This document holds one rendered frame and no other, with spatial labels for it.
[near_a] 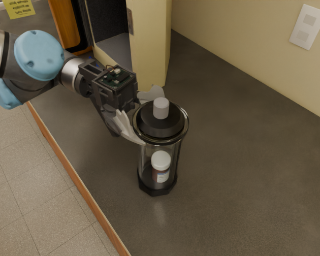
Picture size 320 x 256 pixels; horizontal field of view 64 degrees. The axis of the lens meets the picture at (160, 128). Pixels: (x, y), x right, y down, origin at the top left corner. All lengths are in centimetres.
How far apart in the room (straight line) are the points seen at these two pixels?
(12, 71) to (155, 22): 43
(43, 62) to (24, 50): 3
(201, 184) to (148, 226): 17
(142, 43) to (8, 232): 141
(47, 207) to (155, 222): 126
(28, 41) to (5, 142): 184
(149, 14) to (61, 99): 41
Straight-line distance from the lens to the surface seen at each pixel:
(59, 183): 188
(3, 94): 58
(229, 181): 69
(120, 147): 74
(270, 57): 100
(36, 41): 47
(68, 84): 60
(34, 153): 210
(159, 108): 45
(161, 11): 78
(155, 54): 83
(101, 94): 52
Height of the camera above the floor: 152
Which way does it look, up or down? 48 degrees down
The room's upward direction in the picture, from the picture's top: straight up
